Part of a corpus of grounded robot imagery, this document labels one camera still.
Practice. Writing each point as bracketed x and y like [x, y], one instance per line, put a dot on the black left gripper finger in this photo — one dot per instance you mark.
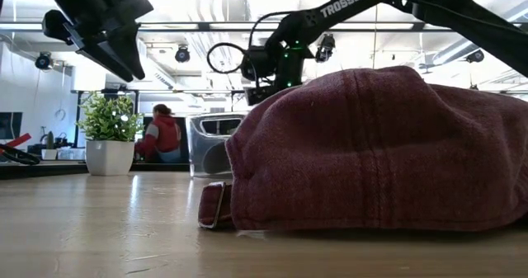
[128, 51]
[105, 60]

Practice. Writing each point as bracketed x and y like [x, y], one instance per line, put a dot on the maroon baseball cap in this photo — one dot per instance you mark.
[371, 154]

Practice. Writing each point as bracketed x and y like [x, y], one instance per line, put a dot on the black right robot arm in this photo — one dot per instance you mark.
[350, 1]

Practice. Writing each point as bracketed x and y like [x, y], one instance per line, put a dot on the black ceiling spotlight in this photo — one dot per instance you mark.
[182, 54]
[44, 60]
[475, 56]
[326, 49]

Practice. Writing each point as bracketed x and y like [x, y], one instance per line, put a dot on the black overhead light bar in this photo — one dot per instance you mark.
[185, 26]

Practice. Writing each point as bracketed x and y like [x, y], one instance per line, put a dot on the clear plastic bin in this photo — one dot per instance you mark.
[202, 146]

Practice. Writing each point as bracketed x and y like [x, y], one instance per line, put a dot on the person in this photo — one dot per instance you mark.
[163, 138]

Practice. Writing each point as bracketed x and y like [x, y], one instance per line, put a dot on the green plant in white pot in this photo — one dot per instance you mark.
[109, 156]

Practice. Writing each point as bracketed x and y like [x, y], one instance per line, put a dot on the small cactus in white pot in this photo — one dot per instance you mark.
[49, 154]

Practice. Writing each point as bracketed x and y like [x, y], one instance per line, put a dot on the black monitor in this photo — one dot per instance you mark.
[10, 125]

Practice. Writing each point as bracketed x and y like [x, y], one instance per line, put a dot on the red bar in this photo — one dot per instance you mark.
[20, 139]

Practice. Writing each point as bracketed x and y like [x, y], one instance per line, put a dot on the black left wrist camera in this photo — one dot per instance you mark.
[55, 24]

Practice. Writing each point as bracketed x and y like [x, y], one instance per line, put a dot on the black aluminium table frame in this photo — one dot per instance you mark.
[41, 171]

